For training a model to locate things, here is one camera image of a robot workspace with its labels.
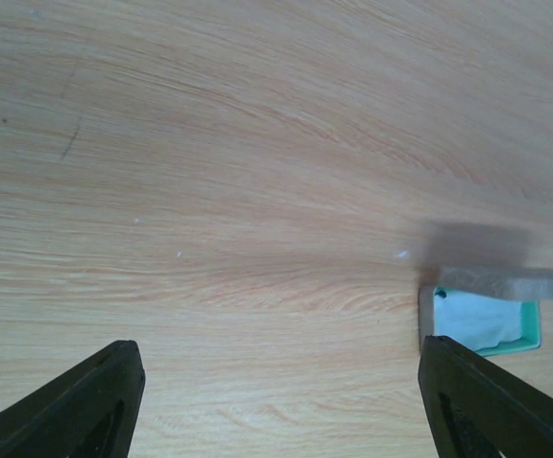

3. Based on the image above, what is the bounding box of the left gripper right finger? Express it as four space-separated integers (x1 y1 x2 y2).
418 336 553 457

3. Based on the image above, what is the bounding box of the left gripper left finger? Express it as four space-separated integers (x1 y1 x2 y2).
0 341 146 457

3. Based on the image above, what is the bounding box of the light blue cleaning cloth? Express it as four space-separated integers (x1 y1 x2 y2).
434 289 522 351

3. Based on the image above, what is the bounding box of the grey glasses case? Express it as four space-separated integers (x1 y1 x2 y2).
418 266 553 356

